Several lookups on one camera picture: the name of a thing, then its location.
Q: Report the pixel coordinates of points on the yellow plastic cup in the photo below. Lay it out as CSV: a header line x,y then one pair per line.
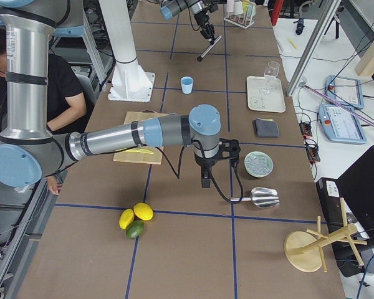
x,y
246,6

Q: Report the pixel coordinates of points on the steel ice scoop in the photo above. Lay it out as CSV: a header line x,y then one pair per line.
x,y
260,197

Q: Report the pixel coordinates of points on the whole yellow lemons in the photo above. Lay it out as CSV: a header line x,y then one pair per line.
x,y
126,218

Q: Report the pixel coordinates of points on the clear wine glass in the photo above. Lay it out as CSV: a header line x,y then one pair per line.
x,y
270,73

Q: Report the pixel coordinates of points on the aluminium frame post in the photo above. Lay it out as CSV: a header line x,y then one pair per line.
x,y
319,30

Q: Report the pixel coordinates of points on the teach pendant tablet near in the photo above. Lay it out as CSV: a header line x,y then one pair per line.
x,y
341,125

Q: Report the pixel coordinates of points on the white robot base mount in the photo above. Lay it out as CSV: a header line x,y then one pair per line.
x,y
129,82

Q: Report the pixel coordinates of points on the round wooden stand base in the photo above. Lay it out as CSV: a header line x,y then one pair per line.
x,y
304,249

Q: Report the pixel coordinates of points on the green bowl of ice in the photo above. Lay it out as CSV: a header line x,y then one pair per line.
x,y
258,164

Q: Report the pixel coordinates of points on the grey folded cloth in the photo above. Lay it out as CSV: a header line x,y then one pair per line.
x,y
265,128

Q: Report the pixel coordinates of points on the pink plastic cup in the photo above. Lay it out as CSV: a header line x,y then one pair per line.
x,y
230,6

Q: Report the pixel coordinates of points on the cream bear tray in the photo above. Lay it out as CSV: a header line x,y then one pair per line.
x,y
264,96

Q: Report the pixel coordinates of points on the teach pendant tablet far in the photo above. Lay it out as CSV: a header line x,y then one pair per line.
x,y
347,91

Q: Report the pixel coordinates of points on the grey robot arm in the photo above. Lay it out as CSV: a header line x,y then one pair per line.
x,y
199,129
170,9

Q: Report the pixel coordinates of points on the light blue plastic cup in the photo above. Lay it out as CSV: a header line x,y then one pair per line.
x,y
186,84

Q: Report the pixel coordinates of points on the black laptop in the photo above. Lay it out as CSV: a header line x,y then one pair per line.
x,y
356,186

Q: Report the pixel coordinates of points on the white wire cup rack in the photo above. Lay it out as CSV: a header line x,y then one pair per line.
x,y
240,20

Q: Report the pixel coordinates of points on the seated person black shirt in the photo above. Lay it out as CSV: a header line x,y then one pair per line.
x,y
46,108

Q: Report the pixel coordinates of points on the teach pendant tablet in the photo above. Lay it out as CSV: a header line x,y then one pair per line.
x,y
341,125
347,91

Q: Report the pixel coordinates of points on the green lime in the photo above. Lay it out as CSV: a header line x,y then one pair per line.
x,y
135,229

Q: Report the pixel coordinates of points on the white plastic cup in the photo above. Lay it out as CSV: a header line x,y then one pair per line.
x,y
238,8

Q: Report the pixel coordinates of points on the green plastic cup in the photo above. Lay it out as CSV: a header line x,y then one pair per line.
x,y
251,9

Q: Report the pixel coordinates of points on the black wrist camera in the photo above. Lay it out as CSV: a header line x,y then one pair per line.
x,y
229,149

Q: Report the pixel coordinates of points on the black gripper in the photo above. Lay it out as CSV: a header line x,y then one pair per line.
x,y
201,17
204,162

